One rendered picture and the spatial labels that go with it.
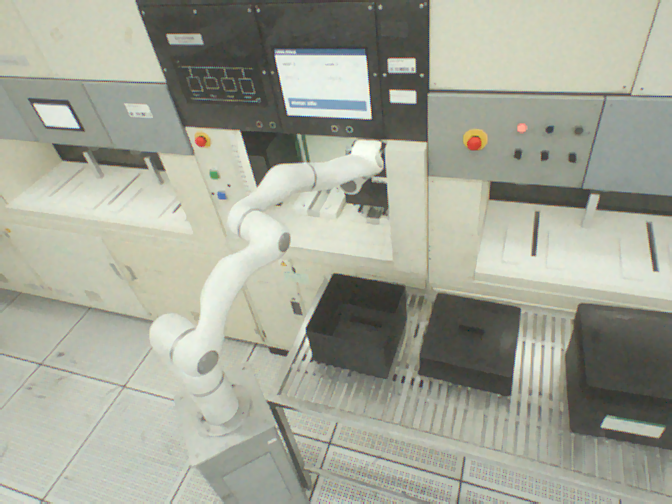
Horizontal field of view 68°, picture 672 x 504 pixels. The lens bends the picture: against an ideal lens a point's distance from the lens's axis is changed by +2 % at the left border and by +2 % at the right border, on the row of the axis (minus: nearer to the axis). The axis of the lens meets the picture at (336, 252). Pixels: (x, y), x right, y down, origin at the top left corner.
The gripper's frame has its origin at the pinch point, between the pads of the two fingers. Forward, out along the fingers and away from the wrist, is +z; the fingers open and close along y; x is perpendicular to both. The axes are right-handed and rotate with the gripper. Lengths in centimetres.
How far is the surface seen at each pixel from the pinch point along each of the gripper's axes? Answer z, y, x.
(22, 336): -55, -219, -123
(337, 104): -30.1, -0.7, 29.0
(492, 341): -58, 54, -36
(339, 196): 2.0, -18.8, -32.2
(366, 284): -47, 8, -32
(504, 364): -66, 58, -36
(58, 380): -75, -172, -123
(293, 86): -30.2, -14.3, 34.3
